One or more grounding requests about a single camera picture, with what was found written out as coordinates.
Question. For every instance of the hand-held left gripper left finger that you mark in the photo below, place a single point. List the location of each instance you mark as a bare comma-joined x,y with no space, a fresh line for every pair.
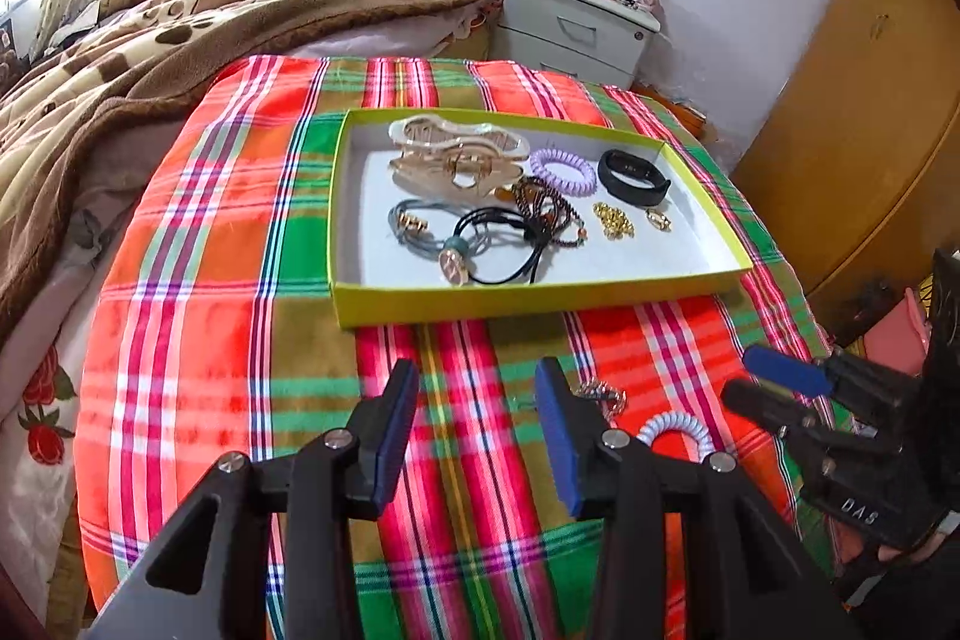
397,430

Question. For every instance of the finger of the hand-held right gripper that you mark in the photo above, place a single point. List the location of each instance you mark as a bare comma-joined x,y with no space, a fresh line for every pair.
787,370
765,406

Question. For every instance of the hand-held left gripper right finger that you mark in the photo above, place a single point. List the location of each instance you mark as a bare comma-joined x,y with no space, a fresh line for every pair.
559,437

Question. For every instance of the green shallow cardboard box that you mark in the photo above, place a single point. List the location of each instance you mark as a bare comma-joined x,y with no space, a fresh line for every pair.
420,265

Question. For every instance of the pink bag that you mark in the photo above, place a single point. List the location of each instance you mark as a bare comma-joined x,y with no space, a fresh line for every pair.
896,332

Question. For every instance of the red green plaid cloth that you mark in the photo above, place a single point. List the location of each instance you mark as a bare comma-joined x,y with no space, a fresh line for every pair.
225,310

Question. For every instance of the black wrist band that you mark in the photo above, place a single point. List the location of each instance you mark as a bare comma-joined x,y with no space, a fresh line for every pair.
622,186

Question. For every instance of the wooden door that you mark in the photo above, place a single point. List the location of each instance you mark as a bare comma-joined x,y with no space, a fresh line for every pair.
862,123

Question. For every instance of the gold hair claw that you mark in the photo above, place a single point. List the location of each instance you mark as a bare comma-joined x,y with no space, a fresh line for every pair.
450,160

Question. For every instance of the floral bedsheet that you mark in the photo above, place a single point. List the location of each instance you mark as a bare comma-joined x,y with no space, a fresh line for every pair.
45,400

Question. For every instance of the grey nightstand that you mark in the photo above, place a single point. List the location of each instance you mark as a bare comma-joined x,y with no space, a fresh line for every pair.
562,33

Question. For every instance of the brown patterned blanket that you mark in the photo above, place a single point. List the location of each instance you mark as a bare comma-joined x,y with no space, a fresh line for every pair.
187,25

